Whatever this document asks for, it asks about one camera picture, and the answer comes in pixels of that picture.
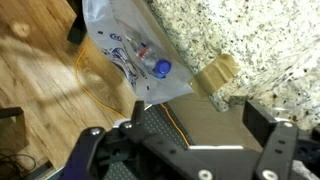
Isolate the wooden lower cabinet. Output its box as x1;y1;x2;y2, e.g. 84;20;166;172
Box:
131;0;265;154

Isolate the thin black floor cable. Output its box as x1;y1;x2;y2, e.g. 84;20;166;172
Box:
0;149;38;180

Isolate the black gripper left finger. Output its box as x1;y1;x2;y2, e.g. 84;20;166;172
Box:
58;100;218;180

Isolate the brown tape piece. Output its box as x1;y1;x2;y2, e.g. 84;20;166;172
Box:
190;52;242;100

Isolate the dark grey dotted mat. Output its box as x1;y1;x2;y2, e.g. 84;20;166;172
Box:
31;102;196;180

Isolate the black metal bar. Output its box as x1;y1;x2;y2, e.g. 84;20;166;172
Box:
0;106;26;122

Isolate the clear printed plastic bag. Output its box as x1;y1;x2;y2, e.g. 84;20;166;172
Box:
81;0;195;106

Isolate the thin orange cable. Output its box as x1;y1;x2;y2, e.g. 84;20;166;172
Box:
73;34;192;149

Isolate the clear Fiji water bottle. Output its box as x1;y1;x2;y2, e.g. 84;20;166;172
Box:
124;29;173;80

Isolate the black metal stand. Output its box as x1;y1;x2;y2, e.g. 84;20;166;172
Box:
65;0;89;46

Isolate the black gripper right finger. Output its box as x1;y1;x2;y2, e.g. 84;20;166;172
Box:
242;100;320;180

